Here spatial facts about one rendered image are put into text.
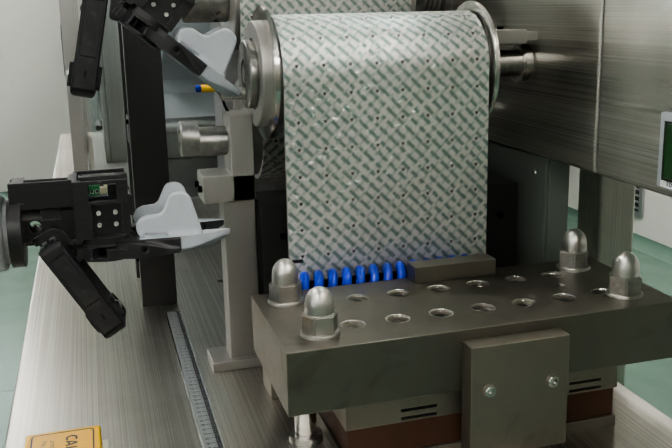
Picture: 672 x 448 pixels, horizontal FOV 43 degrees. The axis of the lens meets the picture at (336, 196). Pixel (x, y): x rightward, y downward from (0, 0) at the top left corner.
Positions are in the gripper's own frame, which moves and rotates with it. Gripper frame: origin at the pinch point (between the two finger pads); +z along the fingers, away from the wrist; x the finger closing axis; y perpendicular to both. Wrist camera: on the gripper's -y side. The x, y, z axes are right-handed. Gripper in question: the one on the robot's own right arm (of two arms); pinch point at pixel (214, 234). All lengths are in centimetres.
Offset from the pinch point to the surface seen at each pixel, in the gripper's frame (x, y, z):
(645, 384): 150, -105, 168
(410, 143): -0.1, 8.3, 22.1
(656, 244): 285, -98, 272
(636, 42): -15.5, 18.9, 39.4
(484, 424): -21.3, -15.0, 20.9
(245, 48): 4.1, 19.1, 4.9
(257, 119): 4.3, 11.4, 5.9
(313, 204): 0.0, 2.3, 10.9
